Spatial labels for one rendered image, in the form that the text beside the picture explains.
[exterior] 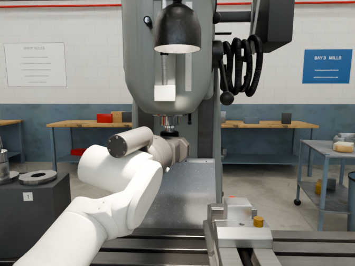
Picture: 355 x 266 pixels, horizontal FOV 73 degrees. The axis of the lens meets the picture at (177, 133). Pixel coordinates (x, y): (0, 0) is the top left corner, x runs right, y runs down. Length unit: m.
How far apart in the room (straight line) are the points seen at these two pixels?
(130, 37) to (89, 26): 4.76
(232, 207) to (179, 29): 0.44
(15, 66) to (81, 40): 1.43
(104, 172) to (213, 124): 0.66
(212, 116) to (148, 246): 0.52
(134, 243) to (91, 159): 0.41
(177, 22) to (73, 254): 0.31
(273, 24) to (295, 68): 4.40
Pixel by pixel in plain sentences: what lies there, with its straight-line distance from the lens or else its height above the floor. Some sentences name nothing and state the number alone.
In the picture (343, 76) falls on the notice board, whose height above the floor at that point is 1.71.
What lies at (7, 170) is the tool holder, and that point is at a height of 1.15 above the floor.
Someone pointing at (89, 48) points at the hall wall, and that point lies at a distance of 5.22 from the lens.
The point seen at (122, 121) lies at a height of 0.91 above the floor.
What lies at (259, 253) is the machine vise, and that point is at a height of 1.01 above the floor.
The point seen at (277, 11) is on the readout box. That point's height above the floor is 1.60.
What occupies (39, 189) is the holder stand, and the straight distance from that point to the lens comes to 0.70.
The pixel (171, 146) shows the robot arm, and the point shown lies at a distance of 0.50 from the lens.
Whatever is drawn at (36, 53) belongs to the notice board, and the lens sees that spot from 5.66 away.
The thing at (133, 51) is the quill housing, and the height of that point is 1.44.
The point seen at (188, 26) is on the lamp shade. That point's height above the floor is 1.44.
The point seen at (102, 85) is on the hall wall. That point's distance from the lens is 5.07.
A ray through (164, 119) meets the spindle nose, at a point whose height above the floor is 1.29.
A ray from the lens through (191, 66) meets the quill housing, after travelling 0.51.
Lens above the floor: 1.35
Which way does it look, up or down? 9 degrees down
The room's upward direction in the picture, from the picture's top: straight up
